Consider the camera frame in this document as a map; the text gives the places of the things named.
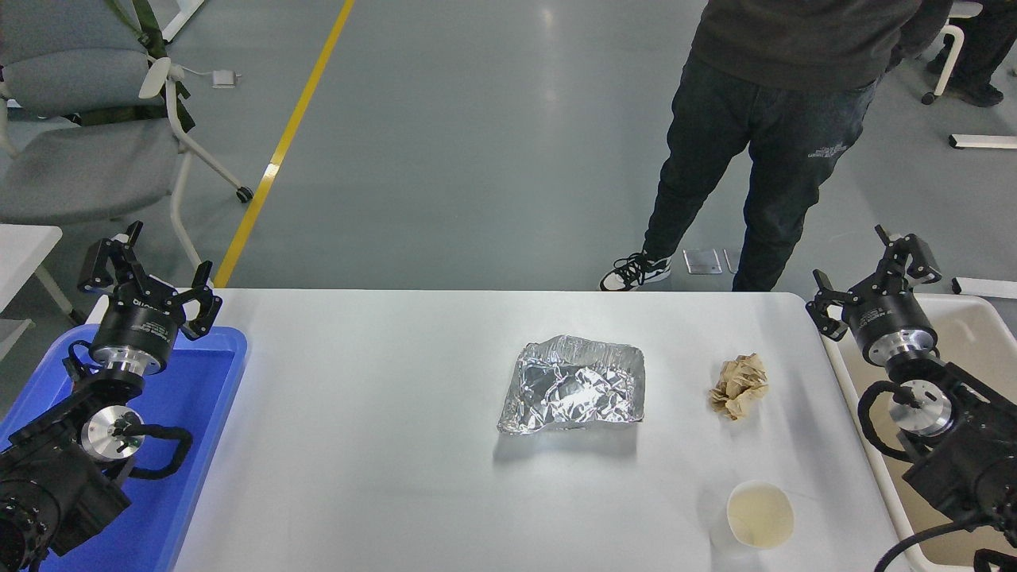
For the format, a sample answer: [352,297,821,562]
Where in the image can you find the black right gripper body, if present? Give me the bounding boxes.
[841,288,938,350]

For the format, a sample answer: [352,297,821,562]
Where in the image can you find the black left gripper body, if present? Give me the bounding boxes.
[90,286,187,362]

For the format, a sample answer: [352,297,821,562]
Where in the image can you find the tan paper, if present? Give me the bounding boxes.
[708,353,770,422]

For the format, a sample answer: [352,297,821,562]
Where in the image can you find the white paper cup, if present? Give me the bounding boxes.
[726,480,795,551]

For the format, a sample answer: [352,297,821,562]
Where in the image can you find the silver foil tray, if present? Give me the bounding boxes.
[497,334,647,436]

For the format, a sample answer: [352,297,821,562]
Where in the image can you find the short white furniture foot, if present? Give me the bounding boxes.
[952,276,1017,300]

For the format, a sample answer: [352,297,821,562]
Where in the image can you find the large pale plastic bin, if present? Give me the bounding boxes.
[809,294,1017,572]

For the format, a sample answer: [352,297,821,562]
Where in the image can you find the small white side table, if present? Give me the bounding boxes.
[0,225,84,358]

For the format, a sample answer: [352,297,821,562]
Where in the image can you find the grey wheeled chair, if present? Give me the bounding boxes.
[0,0,255,271]

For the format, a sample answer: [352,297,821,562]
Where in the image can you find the blue plastic tray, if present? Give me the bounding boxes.
[0,324,249,572]

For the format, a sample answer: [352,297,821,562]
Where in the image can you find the standing person with sneakers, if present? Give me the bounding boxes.
[599,0,954,293]

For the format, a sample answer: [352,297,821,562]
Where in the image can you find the white framed wheeled chair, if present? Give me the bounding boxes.
[922,0,986,106]

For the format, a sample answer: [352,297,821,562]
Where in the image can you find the person with dark shoes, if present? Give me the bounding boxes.
[926,0,1017,108]

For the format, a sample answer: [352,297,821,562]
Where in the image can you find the white slanted table leg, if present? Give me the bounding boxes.
[161,0,207,42]

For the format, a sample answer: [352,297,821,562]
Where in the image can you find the green strap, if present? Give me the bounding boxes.
[68,0,195,132]

